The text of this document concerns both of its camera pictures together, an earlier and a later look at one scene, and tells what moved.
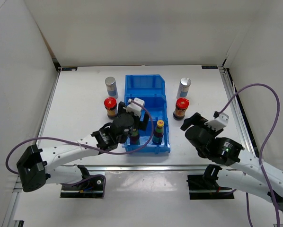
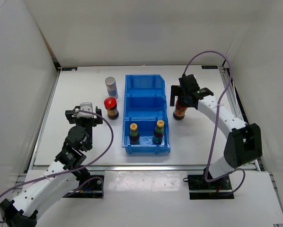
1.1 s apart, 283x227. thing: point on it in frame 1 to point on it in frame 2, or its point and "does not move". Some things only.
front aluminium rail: (139, 168) does not move
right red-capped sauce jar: (181, 105) does not move
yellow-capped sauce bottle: (156, 139) does not move
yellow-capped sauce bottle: (134, 137) does not move
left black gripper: (143, 123) to (69, 114)
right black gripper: (196, 119) to (175, 91)
